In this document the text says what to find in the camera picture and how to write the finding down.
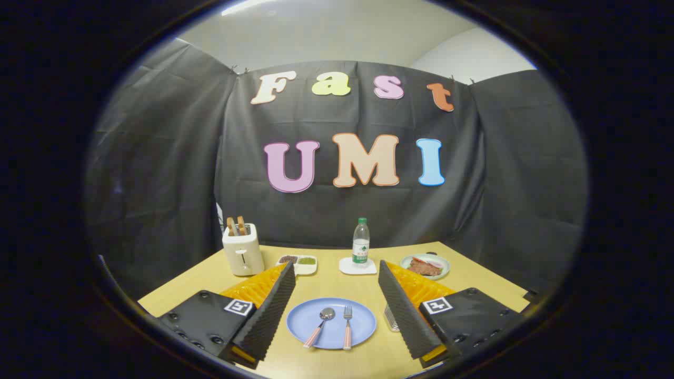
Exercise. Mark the clear water bottle green cap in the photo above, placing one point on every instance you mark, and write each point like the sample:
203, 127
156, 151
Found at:
360, 245

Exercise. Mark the brown toast slice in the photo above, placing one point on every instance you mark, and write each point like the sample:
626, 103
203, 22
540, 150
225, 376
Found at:
241, 225
231, 226

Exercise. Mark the blue round plate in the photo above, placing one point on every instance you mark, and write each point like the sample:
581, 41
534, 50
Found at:
363, 321

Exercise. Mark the grilled meat slices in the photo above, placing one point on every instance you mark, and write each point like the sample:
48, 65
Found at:
424, 268

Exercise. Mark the black backdrop cloth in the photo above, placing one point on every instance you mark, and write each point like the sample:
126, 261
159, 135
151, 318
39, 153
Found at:
158, 158

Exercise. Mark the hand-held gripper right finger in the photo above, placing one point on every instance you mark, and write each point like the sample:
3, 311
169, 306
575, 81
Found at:
408, 316

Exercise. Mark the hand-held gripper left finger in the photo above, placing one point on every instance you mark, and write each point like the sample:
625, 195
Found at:
263, 316

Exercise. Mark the cream toaster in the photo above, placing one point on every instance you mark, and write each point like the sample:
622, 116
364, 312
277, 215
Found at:
243, 255

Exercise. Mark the white square coaster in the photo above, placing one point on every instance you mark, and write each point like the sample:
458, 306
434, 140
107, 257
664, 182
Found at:
347, 267

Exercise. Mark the white divided dish with beans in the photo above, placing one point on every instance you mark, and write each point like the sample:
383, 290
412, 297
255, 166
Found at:
305, 261

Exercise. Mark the metal drain basket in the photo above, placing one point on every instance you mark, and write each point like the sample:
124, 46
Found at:
390, 318

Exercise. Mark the pale green food plate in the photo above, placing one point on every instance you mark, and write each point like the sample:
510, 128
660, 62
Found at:
442, 263

